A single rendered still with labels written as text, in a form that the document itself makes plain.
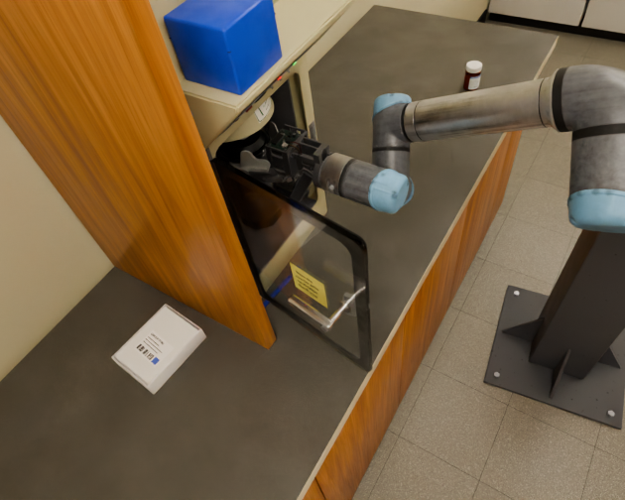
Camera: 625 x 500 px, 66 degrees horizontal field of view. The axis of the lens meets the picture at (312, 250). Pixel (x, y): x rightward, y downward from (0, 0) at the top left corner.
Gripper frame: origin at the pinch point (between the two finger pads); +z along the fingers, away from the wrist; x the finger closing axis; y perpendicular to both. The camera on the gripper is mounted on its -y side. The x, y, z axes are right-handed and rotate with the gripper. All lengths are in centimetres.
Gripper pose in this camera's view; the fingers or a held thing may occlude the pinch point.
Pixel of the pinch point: (248, 151)
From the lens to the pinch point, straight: 104.5
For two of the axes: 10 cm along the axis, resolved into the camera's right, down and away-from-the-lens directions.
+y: -1.2, -6.1, -7.8
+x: -5.3, 7.1, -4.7
